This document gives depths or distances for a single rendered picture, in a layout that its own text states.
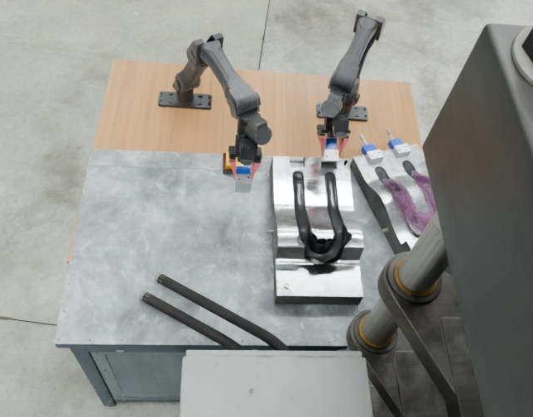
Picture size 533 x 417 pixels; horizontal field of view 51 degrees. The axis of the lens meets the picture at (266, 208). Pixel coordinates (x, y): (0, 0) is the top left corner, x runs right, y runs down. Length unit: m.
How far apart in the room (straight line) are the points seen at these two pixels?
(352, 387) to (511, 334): 0.43
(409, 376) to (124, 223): 1.05
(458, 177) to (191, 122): 1.53
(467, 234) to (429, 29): 3.51
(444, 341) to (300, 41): 2.97
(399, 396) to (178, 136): 1.26
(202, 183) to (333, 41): 2.06
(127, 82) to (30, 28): 1.67
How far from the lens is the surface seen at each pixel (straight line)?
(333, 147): 1.87
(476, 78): 0.63
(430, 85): 3.67
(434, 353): 0.92
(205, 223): 1.81
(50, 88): 3.42
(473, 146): 0.62
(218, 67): 1.67
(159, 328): 1.66
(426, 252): 0.85
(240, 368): 0.92
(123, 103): 2.16
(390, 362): 1.17
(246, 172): 1.75
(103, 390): 2.21
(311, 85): 2.26
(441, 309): 0.96
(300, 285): 1.67
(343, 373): 0.94
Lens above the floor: 2.35
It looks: 56 degrees down
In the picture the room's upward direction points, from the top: 10 degrees clockwise
